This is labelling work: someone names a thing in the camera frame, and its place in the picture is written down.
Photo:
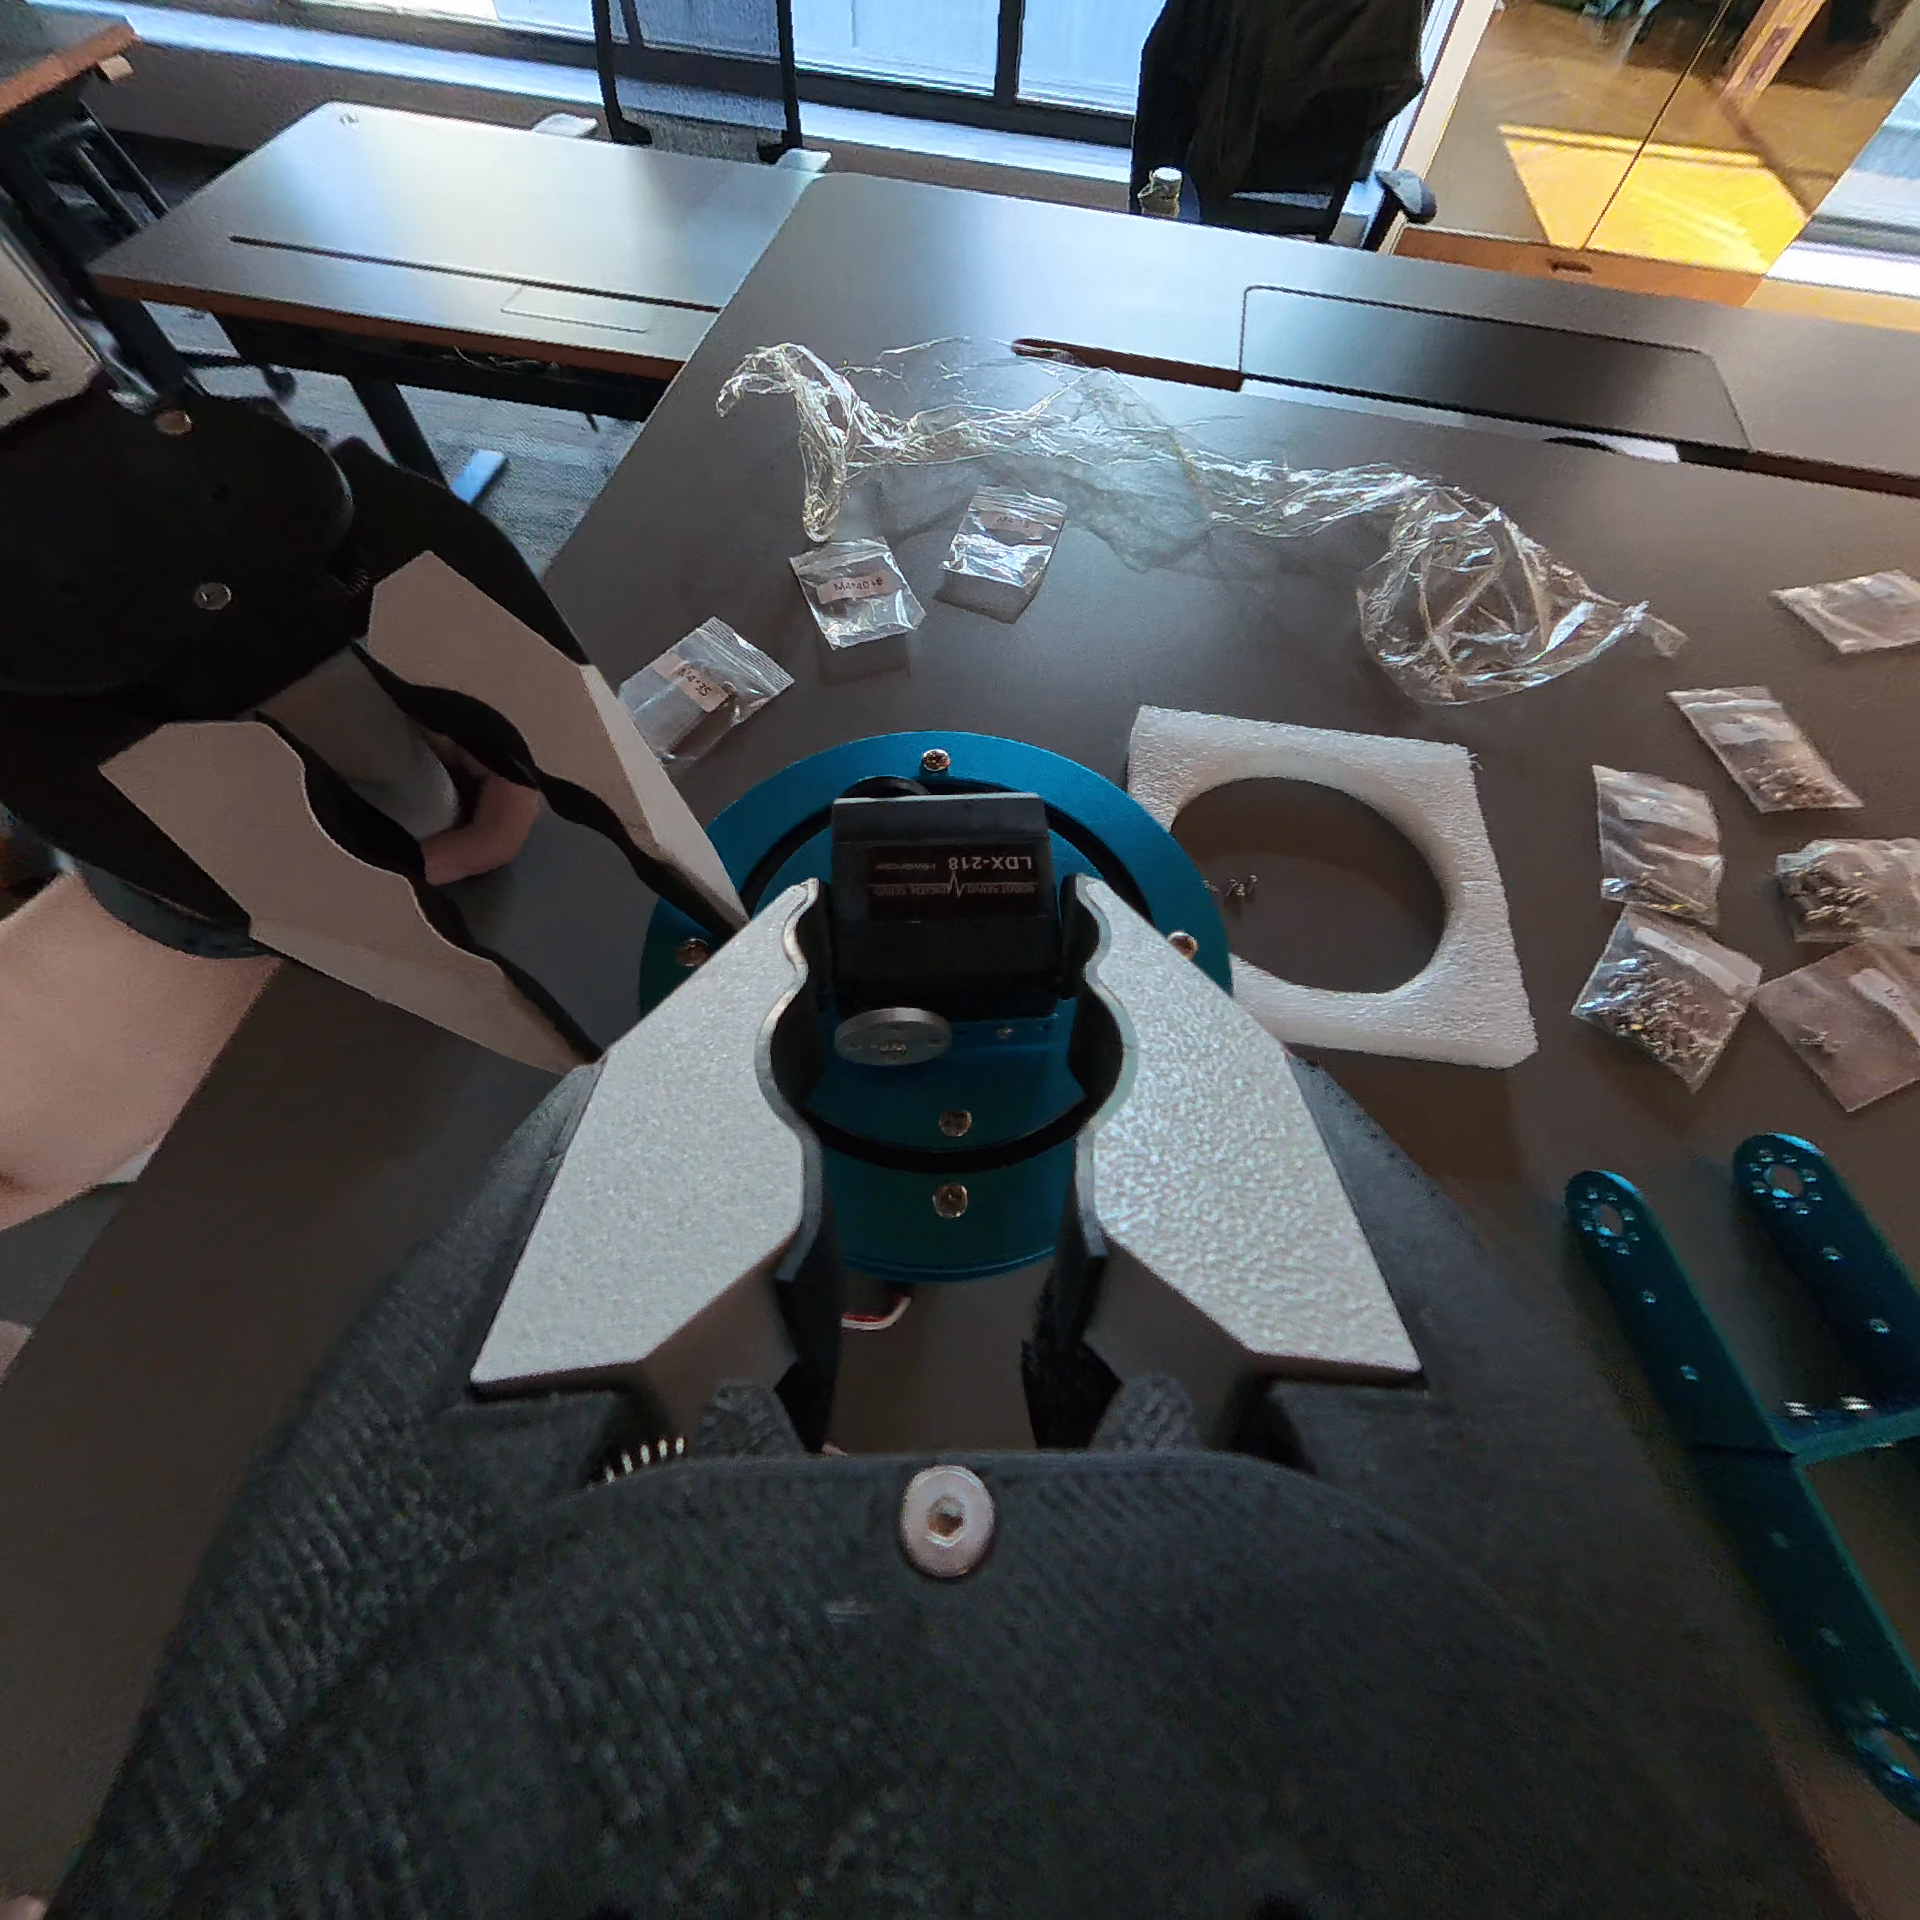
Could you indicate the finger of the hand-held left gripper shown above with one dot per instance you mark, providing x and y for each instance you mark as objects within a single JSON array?
[
  {"x": 301, "y": 870},
  {"x": 601, "y": 751}
]

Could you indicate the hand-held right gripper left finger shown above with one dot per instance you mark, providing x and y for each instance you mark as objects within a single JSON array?
[{"x": 660, "y": 1200}]

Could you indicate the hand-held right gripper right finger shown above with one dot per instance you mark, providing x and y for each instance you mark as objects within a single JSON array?
[{"x": 1244, "y": 1214}]

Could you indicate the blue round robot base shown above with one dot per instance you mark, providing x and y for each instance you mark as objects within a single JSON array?
[{"x": 885, "y": 1209}]

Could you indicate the person's left forearm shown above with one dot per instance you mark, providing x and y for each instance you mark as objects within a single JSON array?
[{"x": 105, "y": 1050}]

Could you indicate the person's left hand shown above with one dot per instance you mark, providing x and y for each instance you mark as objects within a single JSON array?
[{"x": 494, "y": 824}]

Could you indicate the labelled clear parts bag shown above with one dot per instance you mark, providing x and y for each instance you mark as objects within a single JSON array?
[
  {"x": 855, "y": 592},
  {"x": 704, "y": 691},
  {"x": 1002, "y": 548}
]

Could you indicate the white foam sheet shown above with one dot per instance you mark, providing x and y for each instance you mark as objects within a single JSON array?
[{"x": 1394, "y": 1028}]

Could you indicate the cluster of screw bags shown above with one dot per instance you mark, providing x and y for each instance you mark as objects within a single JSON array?
[{"x": 1659, "y": 991}]

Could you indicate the crumpled clear plastic wrap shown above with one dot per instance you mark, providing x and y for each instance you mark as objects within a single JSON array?
[{"x": 1441, "y": 600}]

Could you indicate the large glass window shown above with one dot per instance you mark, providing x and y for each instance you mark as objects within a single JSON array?
[{"x": 930, "y": 45}]

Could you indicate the office chair with black jacket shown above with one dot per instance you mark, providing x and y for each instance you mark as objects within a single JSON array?
[{"x": 1275, "y": 90}]

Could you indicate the blue metal bracket assembly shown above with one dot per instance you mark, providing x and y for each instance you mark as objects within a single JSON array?
[{"x": 1665, "y": 1320}]

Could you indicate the black chair frame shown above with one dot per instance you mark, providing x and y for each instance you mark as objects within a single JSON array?
[{"x": 612, "y": 60}]

